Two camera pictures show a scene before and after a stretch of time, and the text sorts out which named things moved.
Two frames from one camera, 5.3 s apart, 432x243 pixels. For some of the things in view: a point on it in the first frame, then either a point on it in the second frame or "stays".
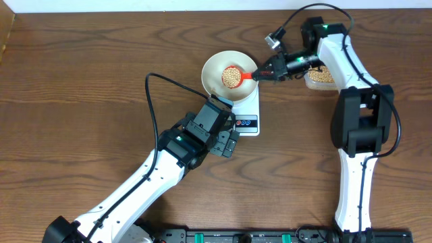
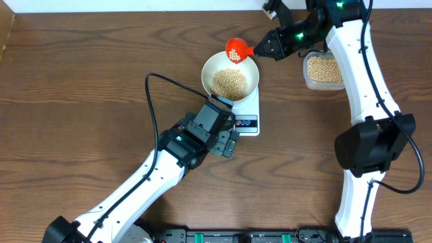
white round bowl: x=212 y=71 stays
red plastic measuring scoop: x=232 y=76 → x=237 y=50
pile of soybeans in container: x=322 y=76 stays
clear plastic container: x=317 y=79 stays
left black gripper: x=226 y=143 stays
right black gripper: x=279 y=68 → x=276 y=37
